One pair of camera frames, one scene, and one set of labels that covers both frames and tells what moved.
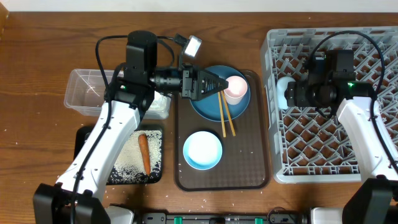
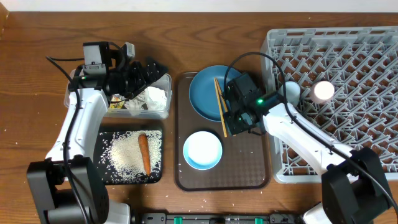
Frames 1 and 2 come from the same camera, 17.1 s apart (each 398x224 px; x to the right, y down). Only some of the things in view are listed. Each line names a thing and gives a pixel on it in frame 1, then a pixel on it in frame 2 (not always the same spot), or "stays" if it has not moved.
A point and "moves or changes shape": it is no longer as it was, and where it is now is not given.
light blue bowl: [202, 150] stays
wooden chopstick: [222, 116] stays
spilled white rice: [130, 167] stays
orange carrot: [142, 139] stays
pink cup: [237, 88] moves or changes shape
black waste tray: [141, 162] stays
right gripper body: [304, 94] → [236, 122]
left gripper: [196, 81] → [143, 81]
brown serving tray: [244, 162] stays
